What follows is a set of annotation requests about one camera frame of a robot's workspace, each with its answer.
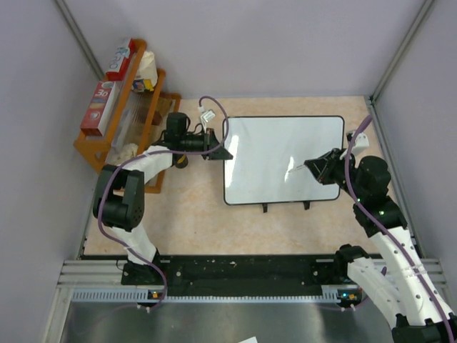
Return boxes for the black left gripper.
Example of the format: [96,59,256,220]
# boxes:
[180,127,232,160]

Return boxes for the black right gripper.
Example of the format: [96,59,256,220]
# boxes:
[306,147,366,202]

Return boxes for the white whiteboard black frame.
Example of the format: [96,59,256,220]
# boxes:
[223,116,345,206]

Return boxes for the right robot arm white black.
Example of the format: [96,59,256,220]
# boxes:
[304,149,456,342]

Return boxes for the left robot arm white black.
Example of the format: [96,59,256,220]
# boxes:
[93,110,233,284]

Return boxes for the orange wooden shelf rack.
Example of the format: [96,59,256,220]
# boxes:
[74,39,181,172]

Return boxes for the upper red white box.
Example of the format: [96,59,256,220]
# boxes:
[106,38,136,81]

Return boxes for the lower red foil box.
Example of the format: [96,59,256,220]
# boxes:
[80,81,119,136]

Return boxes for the white paper sheet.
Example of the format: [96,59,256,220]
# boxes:
[239,337,258,343]

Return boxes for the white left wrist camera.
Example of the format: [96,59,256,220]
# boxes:
[198,104,216,132]

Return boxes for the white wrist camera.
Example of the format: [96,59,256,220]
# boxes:
[346,130,370,156]
[198,104,216,132]

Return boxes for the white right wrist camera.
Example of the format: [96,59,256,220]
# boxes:
[346,130,370,156]

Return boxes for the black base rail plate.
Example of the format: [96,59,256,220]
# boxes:
[120,253,361,297]

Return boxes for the grey slotted cable duct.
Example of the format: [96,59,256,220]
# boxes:
[71,284,361,304]

